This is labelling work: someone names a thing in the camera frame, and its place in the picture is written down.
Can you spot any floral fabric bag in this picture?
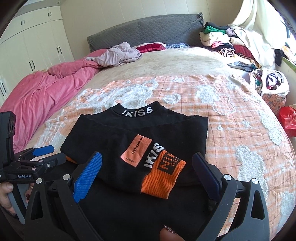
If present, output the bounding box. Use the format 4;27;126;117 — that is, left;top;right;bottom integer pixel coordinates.
261;91;287;116

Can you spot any light purple garment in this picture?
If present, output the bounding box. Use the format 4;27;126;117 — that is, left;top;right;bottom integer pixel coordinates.
87;42;142;67

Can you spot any pile of clothes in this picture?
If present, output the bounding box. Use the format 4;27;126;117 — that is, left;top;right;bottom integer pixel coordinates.
200;21;257;70

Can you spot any orange patterned blanket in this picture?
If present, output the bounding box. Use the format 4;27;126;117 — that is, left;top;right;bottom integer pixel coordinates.
23;75;296;232

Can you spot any grey quilted headboard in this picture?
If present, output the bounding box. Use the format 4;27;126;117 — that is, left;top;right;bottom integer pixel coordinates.
87;13;205;53

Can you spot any red plastic bag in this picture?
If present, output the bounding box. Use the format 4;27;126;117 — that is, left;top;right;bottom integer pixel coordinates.
277;106;296;131

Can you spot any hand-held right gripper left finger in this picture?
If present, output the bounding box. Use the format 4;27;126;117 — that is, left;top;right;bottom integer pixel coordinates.
24;152;102;241

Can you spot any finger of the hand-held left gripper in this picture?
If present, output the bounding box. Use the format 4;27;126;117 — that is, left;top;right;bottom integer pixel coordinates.
21;153;67;172
14;145;55;161

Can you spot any blue floral pillow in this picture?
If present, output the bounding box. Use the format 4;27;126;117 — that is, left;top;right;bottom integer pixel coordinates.
165;42;189;49

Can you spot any white curtain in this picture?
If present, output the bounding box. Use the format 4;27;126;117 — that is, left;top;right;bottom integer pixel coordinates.
228;0;296;70

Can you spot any black sweater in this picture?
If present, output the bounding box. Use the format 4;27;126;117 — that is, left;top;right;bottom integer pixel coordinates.
60;101;220;241

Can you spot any dark navy cloth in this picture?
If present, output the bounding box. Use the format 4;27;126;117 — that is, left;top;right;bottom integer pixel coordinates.
275;50;284;66

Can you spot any beige fleece bed sheet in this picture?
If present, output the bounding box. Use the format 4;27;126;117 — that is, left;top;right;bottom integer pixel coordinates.
76;46;252;112

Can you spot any pink duvet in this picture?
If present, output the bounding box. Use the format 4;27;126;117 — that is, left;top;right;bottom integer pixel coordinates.
0;49;104;153

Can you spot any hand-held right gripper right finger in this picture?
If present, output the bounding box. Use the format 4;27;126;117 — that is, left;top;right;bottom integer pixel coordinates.
192;152;271;241

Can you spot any white plastic bag of clothes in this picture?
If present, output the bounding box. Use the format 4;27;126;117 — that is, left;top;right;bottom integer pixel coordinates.
249;67;290;96

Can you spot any white wardrobe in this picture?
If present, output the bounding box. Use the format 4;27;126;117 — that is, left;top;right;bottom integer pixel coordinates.
0;6;75;102

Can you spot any red cloth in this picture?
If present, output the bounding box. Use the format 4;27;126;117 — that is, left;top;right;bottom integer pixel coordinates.
135;43;166;54

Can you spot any person's left hand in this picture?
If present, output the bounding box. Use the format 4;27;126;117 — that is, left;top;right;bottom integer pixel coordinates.
0;181;33;217

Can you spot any person's right hand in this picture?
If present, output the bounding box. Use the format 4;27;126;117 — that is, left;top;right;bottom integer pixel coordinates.
159;224;184;241

